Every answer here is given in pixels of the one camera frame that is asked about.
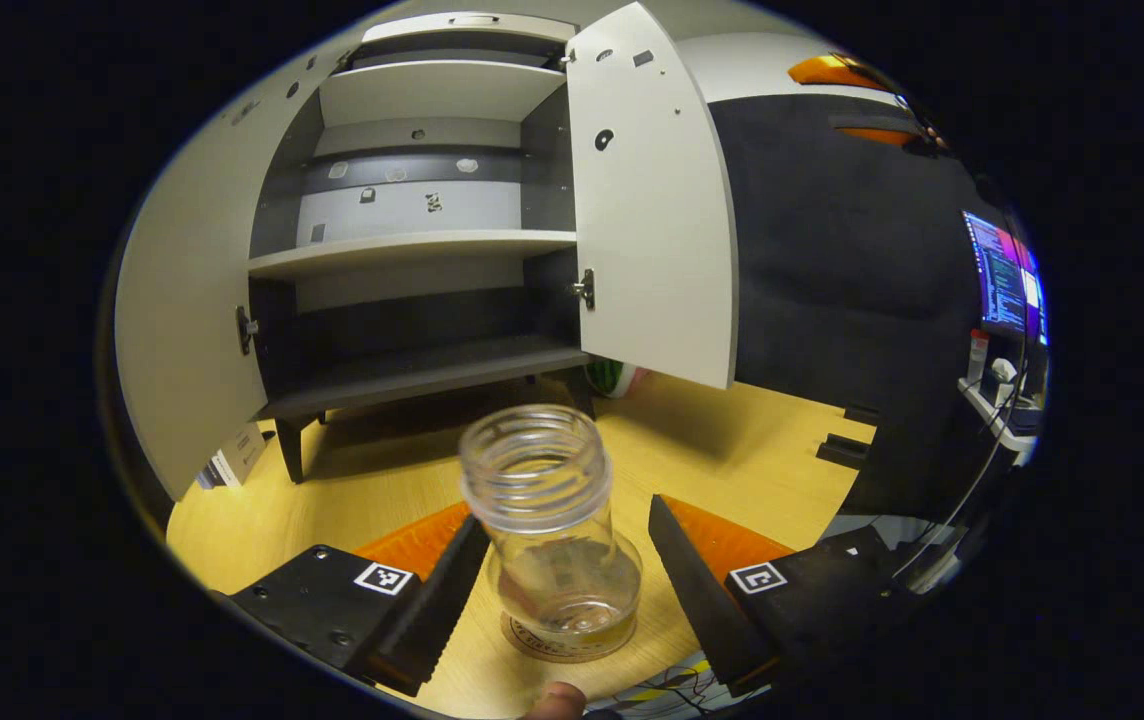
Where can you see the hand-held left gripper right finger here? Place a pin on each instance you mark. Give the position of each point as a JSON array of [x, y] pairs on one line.
[[702, 600]]

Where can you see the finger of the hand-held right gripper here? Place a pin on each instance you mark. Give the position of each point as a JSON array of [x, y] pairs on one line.
[[837, 70], [882, 133]]

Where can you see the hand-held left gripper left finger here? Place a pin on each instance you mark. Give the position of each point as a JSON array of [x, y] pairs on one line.
[[432, 610]]

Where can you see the clear glass bottle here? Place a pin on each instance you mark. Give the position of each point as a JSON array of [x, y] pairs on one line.
[[542, 480]]

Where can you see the white and grey cabinet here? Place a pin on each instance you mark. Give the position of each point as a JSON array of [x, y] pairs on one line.
[[412, 210]]

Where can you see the black cabinet leg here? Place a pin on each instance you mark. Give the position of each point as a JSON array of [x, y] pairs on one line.
[[294, 450]]

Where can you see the metal door hinge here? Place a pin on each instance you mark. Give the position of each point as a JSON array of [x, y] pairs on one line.
[[245, 328], [585, 288]]

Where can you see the white cabinet shelf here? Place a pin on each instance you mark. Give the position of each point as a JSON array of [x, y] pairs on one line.
[[412, 250], [432, 90]]

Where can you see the white cabinet drawer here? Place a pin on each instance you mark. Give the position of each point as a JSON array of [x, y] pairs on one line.
[[472, 22]]

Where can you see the black backdrop cloth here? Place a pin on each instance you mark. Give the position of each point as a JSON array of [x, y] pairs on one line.
[[832, 280]]

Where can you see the computer monitor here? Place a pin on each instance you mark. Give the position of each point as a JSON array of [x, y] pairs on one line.
[[1000, 275]]

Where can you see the black stand foot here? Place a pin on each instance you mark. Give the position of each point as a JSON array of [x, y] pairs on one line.
[[847, 450]]

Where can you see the green striped object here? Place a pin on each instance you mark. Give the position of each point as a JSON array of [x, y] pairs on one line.
[[612, 378]]

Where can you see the white book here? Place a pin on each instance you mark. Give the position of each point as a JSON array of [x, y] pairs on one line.
[[237, 455]]

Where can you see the white side desk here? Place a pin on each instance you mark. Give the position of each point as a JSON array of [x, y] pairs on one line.
[[997, 420]]

